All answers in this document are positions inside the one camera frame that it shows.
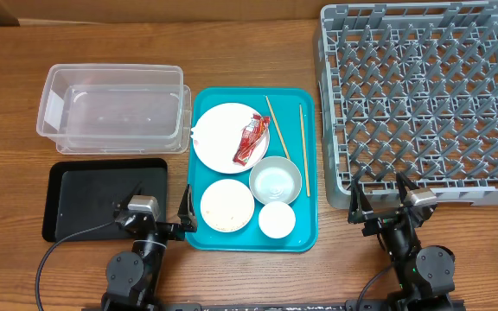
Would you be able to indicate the wooden chopstick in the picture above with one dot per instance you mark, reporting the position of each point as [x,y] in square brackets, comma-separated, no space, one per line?
[275,121]
[305,157]

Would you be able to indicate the white napkin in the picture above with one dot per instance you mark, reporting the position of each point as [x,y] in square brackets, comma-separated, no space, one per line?
[194,134]

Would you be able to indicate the small white cup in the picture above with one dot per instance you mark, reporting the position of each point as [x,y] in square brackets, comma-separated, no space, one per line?
[277,220]

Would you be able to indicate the teal serving tray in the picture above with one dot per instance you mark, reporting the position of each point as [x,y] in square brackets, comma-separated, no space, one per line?
[285,103]

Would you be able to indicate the grey dish rack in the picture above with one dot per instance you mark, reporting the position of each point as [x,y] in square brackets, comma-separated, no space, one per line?
[409,88]

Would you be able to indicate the grey bowl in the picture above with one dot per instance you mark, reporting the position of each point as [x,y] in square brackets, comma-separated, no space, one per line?
[275,178]

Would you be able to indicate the clear plastic bin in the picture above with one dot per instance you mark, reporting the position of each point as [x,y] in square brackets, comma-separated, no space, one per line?
[111,109]

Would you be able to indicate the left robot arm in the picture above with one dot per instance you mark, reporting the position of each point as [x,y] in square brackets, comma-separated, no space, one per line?
[132,276]

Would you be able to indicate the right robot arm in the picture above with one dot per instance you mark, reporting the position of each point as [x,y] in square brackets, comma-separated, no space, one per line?
[425,274]

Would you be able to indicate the large white plate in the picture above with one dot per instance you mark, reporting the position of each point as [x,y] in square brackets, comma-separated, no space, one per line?
[219,133]

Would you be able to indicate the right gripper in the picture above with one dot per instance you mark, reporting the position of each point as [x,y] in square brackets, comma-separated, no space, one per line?
[359,208]

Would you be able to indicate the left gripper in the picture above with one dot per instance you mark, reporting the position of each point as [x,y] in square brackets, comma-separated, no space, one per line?
[187,216]

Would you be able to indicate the right wooden chopstick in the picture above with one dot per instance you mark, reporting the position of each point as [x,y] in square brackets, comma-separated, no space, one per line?
[305,157]

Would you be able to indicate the left wooden chopstick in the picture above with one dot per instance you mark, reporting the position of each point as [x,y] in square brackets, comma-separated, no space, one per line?
[275,121]

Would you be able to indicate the red sauce packet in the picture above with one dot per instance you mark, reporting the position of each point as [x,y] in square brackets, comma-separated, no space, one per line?
[251,136]

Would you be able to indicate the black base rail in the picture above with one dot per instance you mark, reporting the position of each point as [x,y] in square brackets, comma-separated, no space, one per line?
[349,305]

